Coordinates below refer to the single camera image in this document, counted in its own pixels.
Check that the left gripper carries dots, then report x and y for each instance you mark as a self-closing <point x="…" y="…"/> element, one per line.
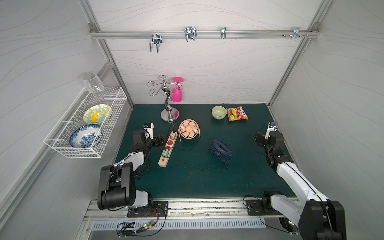
<point x="157" y="140"/>

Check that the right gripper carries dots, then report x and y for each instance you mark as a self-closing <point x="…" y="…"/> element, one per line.
<point x="259" y="139"/>

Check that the white power strip red sockets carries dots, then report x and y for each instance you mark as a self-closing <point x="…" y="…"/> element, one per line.
<point x="170" y="146"/>

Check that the green USB power adapter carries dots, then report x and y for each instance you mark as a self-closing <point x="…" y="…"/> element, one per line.
<point x="165" y="153"/>

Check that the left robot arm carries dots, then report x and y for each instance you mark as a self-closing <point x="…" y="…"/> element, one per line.
<point x="117" y="184"/>

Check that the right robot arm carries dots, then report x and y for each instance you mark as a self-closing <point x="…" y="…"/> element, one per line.
<point x="316" y="216"/>

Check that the orange desk fan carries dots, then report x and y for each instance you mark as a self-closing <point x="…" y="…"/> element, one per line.
<point x="189" y="129"/>

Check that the navy blue desk fan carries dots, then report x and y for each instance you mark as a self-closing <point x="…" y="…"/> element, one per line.
<point x="221" y="150"/>

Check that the chrome cup holder stand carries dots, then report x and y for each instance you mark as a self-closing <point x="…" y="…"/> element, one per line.
<point x="169" y="114"/>

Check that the colourful candy bag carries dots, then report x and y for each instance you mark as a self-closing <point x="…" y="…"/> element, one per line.
<point x="235" y="114"/>

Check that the green ceramic bowl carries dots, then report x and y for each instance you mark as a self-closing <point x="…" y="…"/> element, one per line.
<point x="219" y="112"/>

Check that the pink plastic goblet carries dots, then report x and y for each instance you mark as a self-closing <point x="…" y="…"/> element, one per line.
<point x="177" y="92"/>

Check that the yellow green patterned plate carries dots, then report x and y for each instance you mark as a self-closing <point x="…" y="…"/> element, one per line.
<point x="97" y="114"/>

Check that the blue white patterned plate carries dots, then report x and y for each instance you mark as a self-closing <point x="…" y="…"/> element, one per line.
<point x="85" y="136"/>

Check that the clear drinking glass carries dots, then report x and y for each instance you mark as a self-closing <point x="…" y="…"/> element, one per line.
<point x="93" y="83"/>

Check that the metal hook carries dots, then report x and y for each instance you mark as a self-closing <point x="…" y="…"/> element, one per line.
<point x="190" y="33"/>
<point x="223" y="32"/>
<point x="296" y="34"/>
<point x="156" y="41"/>

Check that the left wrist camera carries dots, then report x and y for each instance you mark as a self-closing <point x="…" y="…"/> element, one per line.
<point x="149" y="127"/>

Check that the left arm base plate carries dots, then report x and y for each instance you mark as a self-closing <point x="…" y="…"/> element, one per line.
<point x="157" y="209"/>

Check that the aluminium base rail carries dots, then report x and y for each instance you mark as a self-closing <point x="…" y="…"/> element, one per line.
<point x="212" y="208"/>

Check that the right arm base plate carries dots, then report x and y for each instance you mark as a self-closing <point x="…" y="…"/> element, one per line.
<point x="254" y="208"/>

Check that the white wire basket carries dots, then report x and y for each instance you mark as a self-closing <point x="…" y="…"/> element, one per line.
<point x="59" y="137"/>

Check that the white slotted cable duct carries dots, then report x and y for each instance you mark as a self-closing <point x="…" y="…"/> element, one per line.
<point x="184" y="224"/>

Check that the aluminium top rail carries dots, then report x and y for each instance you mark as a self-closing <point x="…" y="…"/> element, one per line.
<point x="215" y="34"/>

